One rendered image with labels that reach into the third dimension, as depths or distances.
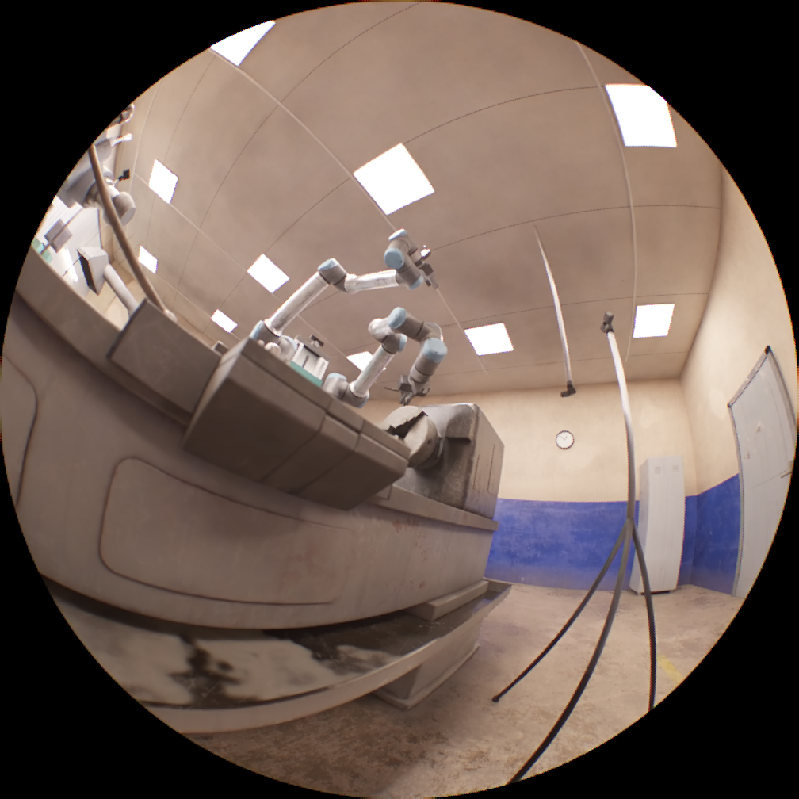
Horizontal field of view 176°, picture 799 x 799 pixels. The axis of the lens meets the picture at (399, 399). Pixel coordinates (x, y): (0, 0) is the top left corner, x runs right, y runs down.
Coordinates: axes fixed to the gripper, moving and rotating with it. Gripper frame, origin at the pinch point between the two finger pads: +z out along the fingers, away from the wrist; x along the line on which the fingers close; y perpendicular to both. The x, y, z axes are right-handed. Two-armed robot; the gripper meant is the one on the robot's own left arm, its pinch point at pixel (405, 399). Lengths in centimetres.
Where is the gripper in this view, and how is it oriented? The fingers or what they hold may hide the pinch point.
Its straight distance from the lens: 118.5
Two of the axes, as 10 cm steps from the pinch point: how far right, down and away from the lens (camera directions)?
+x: -9.4, -1.8, -2.9
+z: -3.4, 6.0, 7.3
